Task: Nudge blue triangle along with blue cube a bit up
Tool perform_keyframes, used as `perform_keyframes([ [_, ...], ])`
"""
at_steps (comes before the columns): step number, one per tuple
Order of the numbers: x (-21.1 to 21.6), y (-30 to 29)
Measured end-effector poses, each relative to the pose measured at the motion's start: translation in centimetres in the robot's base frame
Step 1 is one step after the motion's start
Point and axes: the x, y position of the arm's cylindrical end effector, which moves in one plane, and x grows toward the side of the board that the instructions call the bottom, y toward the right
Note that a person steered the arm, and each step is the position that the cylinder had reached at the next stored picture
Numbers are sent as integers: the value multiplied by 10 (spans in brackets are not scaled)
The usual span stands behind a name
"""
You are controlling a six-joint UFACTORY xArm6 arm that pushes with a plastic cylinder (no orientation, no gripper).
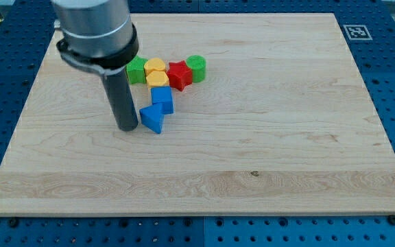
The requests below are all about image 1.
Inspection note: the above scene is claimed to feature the yellow hexagon block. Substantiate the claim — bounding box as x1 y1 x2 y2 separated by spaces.
146 71 169 89

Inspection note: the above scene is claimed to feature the green cylinder block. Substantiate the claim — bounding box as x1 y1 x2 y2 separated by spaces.
186 55 206 83

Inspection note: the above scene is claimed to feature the blue triangle block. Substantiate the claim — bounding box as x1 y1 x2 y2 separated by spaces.
139 104 164 134

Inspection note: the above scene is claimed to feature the black clamp ring with bracket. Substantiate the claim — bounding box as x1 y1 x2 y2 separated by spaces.
56 23 140 77

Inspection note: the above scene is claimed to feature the wooden board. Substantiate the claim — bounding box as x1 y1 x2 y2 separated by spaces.
0 13 395 217

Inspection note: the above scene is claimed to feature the green star block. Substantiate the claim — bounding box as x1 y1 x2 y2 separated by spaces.
126 56 148 84

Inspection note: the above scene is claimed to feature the yellow heart block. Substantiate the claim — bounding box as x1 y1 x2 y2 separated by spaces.
143 58 166 76

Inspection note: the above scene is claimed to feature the white fiducial marker tag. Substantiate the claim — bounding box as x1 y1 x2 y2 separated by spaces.
344 24 372 40

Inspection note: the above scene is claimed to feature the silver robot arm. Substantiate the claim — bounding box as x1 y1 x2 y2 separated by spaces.
51 0 139 131

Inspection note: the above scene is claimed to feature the red star block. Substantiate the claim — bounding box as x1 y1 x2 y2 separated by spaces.
167 60 193 91

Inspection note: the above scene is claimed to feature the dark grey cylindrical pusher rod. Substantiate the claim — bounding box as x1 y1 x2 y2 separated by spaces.
101 67 139 131

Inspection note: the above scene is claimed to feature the blue cube block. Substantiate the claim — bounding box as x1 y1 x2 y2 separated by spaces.
150 86 174 115

